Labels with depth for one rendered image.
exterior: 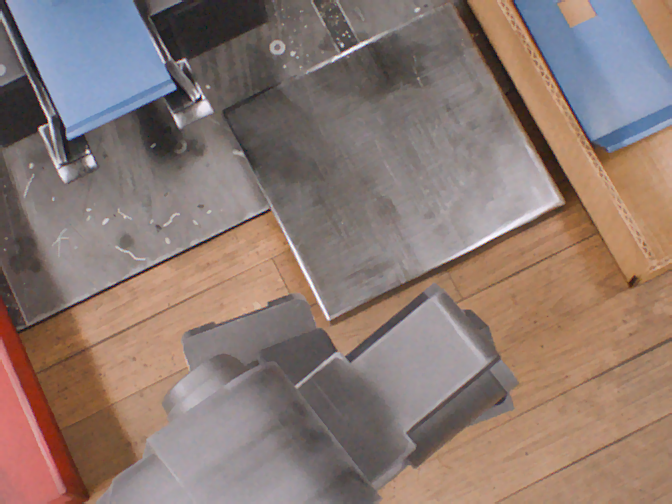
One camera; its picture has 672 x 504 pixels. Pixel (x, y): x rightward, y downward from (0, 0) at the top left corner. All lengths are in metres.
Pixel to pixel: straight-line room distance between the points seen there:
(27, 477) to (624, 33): 0.48
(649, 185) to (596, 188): 0.06
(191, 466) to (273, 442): 0.03
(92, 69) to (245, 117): 0.11
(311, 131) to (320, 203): 0.05
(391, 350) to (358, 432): 0.04
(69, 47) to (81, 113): 0.04
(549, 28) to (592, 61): 0.04
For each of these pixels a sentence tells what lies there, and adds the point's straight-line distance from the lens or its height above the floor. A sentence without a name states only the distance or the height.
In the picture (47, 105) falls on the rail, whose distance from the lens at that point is 0.84.
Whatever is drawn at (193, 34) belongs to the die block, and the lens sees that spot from 0.90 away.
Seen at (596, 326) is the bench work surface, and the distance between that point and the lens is 0.88.
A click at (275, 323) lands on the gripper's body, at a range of 0.66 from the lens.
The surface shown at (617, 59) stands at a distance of 0.92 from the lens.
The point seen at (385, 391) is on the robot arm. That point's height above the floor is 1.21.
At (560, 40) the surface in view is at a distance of 0.92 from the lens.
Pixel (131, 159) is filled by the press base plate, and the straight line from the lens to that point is 0.92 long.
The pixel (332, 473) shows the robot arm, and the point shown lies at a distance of 0.50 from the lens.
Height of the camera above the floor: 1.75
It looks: 75 degrees down
